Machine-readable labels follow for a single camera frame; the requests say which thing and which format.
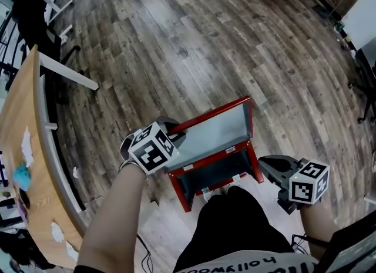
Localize person's right forearm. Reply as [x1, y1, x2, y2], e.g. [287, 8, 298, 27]
[298, 203, 339, 261]

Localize black wheeled stand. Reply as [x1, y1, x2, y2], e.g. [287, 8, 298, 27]
[347, 48, 376, 124]

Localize white board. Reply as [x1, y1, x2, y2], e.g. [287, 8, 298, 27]
[340, 0, 376, 51]

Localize blue cloth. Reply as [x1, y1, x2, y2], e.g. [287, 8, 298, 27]
[12, 163, 32, 192]

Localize person's left forearm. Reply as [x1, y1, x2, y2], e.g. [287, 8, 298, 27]
[76, 163, 148, 273]

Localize black office chair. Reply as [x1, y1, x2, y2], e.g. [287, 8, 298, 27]
[11, 0, 82, 68]

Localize person's white printed shirt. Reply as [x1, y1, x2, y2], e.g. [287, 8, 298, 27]
[175, 249, 320, 273]

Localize white desk frame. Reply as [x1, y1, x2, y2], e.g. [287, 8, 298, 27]
[40, 0, 74, 45]

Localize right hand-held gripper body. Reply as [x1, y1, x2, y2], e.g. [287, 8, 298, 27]
[258, 154, 331, 215]

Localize black monitor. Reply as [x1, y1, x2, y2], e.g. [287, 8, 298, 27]
[315, 221, 376, 273]

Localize silver wrist bracelet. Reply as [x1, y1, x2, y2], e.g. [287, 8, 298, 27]
[117, 160, 149, 182]

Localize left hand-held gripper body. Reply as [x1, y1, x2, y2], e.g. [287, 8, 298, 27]
[119, 116, 188, 176]

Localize thin black cable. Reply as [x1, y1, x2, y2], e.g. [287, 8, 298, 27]
[136, 234, 154, 273]

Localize crumpled white paper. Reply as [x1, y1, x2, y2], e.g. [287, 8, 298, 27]
[21, 126, 35, 168]
[65, 240, 80, 263]
[50, 221, 65, 244]

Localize wooden table with white frame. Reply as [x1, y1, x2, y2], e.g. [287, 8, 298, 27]
[0, 44, 100, 270]

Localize person's black trousers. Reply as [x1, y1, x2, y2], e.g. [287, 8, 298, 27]
[173, 186, 294, 273]

